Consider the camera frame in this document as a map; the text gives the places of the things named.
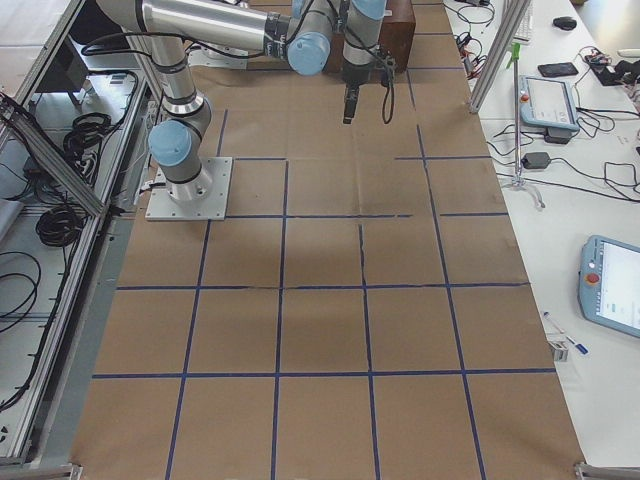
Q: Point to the green handled reacher grabber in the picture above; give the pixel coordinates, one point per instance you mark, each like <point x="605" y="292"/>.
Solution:
<point x="517" y="182"/>

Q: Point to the aluminium frame post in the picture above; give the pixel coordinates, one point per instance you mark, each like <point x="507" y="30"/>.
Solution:
<point x="515" y="12"/>

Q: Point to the black power adapter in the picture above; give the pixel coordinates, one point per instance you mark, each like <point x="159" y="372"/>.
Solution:
<point x="536" y="160"/>

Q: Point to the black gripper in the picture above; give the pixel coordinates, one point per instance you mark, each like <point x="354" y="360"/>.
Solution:
<point x="354" y="76"/>

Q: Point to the dark wooden drawer box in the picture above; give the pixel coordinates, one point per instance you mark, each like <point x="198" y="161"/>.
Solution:
<point x="396" y="36"/>

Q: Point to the black smartphone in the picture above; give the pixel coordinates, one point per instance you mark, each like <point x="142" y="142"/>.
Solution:
<point x="557" y="70"/>

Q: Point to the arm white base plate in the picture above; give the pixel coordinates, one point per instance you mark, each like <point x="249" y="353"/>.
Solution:
<point x="204" y="198"/>

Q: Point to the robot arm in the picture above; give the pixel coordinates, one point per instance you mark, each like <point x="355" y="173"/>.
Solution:
<point x="171" y="30"/>

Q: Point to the blue teach pendant tablet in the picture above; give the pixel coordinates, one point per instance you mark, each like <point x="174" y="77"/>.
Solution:
<point x="545" y="102"/>

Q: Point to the black computer mouse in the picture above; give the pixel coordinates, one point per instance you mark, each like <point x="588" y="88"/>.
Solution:
<point x="565" y="23"/>

